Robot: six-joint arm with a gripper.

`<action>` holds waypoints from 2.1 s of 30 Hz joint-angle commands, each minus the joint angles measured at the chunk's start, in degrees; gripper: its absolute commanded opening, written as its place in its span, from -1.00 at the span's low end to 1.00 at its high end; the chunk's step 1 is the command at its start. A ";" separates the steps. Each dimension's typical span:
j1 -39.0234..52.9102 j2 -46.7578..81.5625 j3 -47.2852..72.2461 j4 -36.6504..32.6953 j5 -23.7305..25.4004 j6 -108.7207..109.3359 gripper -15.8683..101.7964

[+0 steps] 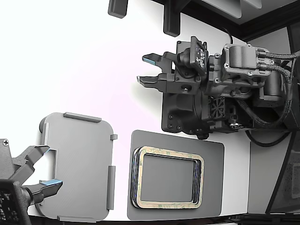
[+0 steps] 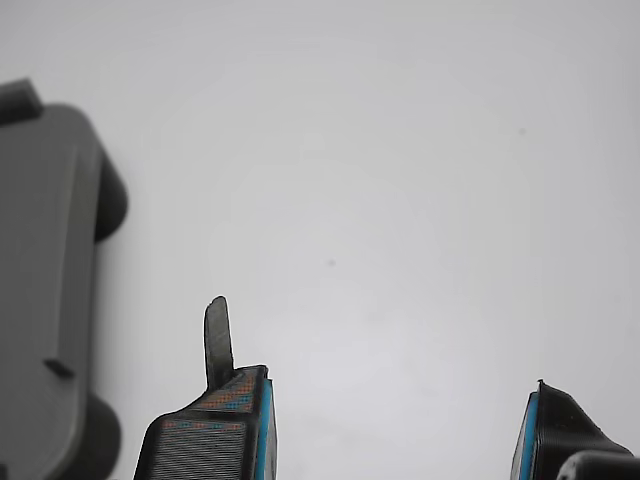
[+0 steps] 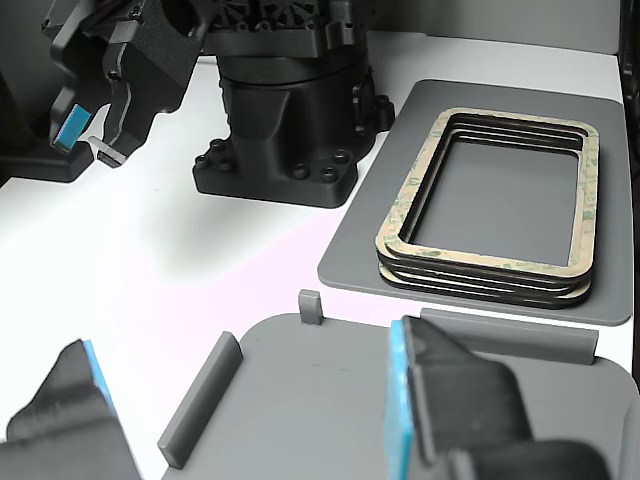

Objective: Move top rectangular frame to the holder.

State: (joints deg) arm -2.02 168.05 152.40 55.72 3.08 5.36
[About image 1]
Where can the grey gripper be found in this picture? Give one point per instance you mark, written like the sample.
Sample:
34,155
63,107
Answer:
5,159

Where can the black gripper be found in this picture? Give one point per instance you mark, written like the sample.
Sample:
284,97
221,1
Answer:
192,85

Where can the grey holder plate with ridges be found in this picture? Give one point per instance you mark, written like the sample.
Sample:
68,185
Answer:
79,164

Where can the black stand foot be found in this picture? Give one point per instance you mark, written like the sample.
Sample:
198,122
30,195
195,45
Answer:
117,8
172,18

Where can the grey flat tray plate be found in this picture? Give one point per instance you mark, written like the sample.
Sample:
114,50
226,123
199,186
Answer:
211,164

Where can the black wrist camera board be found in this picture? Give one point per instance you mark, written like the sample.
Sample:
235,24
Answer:
187,58

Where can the black gripper camera mount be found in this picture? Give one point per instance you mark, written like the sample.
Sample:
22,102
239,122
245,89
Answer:
14,206

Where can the black enclosure frame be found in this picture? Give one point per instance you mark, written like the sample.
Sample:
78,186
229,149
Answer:
211,17

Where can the dark enclosure side panel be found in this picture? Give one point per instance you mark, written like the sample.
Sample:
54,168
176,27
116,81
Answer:
295,164

